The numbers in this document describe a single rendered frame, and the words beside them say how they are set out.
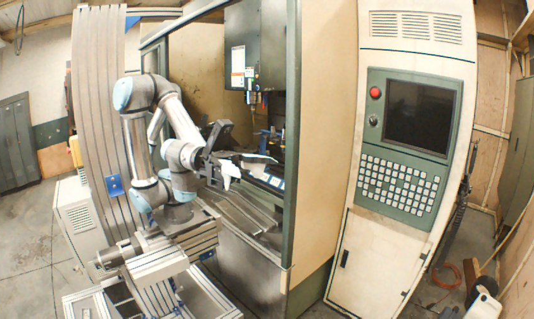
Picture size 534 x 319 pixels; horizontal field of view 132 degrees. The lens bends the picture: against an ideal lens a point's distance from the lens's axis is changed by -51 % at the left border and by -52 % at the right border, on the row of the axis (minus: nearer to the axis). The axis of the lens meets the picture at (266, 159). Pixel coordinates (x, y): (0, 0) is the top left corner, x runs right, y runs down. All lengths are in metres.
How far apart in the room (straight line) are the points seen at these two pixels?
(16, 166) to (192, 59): 4.47
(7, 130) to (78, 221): 4.73
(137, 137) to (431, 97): 1.14
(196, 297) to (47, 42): 5.73
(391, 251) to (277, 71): 1.38
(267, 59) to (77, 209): 1.44
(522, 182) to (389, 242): 1.79
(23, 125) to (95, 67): 4.68
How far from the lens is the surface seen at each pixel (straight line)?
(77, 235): 1.20
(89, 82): 1.07
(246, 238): 1.37
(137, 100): 0.88
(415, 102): 1.07
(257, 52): 1.69
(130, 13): 1.22
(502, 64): 4.01
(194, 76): 2.87
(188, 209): 1.12
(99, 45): 1.09
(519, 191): 2.75
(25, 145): 5.72
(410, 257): 1.37
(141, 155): 0.93
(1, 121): 5.85
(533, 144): 2.67
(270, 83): 1.73
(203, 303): 1.82
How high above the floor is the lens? 1.66
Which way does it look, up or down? 20 degrees down
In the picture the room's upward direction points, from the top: straight up
